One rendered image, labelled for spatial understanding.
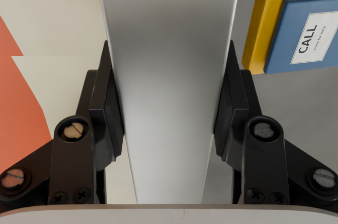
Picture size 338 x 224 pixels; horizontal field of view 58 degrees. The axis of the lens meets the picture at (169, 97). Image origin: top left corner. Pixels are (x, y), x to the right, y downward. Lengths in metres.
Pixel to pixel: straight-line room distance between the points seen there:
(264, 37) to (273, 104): 1.78
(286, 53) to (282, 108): 1.84
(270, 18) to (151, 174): 0.26
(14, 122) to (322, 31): 0.32
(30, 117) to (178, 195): 0.09
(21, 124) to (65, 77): 0.05
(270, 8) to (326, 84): 1.87
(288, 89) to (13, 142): 1.96
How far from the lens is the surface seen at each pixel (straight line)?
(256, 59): 0.40
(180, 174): 0.16
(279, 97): 2.12
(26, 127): 0.20
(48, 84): 0.17
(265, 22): 0.37
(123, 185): 0.25
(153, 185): 0.17
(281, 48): 0.38
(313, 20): 0.37
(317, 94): 2.25
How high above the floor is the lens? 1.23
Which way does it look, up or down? 42 degrees down
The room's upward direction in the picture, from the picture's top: 168 degrees clockwise
